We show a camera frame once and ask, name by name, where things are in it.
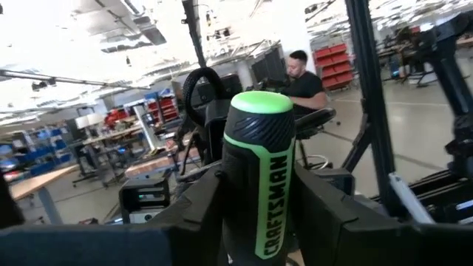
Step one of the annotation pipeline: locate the green black Craftsman screwdriver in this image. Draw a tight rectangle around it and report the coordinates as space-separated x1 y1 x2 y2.
220 90 297 266

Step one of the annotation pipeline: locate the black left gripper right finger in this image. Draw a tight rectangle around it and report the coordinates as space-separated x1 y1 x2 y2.
290 164 413 266

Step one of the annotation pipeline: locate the black looped gripper cable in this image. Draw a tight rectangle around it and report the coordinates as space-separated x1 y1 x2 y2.
182 66 227 129

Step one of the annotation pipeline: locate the red storage bin rack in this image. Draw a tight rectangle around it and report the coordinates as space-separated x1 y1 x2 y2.
313 43 356 92
146 96 181 123

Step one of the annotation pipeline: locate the black office chair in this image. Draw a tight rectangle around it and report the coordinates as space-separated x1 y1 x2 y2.
295 106 338 171

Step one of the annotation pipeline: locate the computer with RGB lights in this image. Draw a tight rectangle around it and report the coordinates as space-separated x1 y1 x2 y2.
118 177 171 225

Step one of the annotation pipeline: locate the black computer monitor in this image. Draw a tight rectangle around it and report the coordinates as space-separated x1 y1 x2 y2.
251 47 287 84

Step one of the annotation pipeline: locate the person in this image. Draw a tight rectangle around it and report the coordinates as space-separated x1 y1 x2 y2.
282 50 330 116

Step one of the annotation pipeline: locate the blue storage shelf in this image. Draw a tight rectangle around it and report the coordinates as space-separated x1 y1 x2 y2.
0 125 75 178

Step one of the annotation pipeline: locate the wooden workbench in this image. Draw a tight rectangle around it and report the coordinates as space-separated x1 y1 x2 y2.
9 164 81 225

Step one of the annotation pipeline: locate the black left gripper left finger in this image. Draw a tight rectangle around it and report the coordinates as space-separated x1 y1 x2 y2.
146 164 225 266

